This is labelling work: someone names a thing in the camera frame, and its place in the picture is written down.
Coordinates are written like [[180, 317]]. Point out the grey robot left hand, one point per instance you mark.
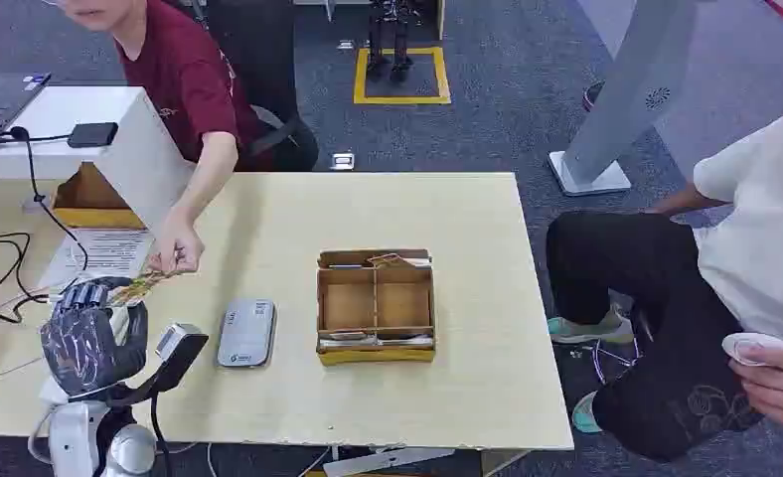
[[85, 349]]

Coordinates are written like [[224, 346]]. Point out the small white round object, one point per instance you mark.
[[750, 344]]

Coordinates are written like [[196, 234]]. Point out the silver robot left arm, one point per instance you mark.
[[82, 441]]

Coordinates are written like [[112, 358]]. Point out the printed paper sheet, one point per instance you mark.
[[105, 253]]

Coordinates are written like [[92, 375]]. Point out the person's hand holding card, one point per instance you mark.
[[175, 245]]

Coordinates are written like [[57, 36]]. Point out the open cardboard box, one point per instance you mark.
[[92, 204]]

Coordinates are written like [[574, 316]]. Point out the white desk riser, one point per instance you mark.
[[135, 145]]

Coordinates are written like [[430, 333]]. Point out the black power adapter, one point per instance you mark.
[[93, 134]]

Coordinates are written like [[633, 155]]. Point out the person across the desk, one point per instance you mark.
[[187, 85]]

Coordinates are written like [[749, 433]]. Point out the wooden card box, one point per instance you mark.
[[375, 309]]

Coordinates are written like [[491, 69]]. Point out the cards in box near slot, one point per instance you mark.
[[378, 341]]

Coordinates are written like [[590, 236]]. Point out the cards in box slot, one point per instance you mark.
[[391, 261], [378, 341]]

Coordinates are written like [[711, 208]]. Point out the cards in box rear slot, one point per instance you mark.
[[391, 261]]

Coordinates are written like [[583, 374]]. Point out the metal floor socket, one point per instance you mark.
[[343, 161]]

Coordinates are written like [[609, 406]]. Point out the white bar under table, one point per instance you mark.
[[385, 460]]

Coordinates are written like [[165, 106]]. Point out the black office chair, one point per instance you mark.
[[260, 66]]

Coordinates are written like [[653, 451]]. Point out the yellow floor tape square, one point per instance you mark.
[[360, 76]]

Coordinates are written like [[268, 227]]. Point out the black robot legs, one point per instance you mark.
[[391, 39]]

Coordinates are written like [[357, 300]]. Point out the person beside the table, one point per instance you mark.
[[668, 316]]

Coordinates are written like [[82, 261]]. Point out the white floor stand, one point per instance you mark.
[[622, 92]]

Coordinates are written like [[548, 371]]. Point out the person's hand holding white object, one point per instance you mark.
[[780, 388]]

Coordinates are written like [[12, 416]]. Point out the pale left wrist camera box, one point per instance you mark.
[[179, 345]]

